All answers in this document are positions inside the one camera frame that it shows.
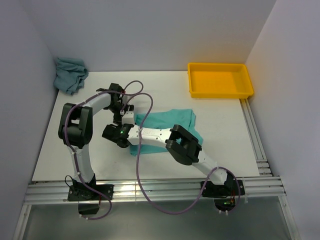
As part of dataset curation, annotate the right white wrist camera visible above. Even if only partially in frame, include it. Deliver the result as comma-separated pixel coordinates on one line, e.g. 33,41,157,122
121,110,135,125

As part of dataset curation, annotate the teal green t-shirt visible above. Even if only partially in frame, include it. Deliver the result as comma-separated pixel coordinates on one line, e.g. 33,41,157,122
129,109,204,157

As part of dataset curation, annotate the aluminium right side rail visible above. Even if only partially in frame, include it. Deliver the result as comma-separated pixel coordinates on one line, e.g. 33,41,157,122
240,99,286,198

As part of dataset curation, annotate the aluminium front rail frame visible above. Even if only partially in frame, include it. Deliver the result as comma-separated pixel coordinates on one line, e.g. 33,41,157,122
13,176,301,240

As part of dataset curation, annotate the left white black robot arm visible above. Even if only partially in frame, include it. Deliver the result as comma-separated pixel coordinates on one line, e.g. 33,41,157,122
58,83,135,220

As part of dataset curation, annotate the crumpled grey-blue t-shirt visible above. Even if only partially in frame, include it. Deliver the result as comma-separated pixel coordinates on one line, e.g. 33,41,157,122
53,57,89,96

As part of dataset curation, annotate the yellow plastic tray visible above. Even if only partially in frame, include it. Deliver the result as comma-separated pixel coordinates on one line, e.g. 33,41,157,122
187,62,254,99

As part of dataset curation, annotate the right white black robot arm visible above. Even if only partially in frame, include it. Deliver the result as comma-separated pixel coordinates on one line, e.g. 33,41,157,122
102,123,245,198

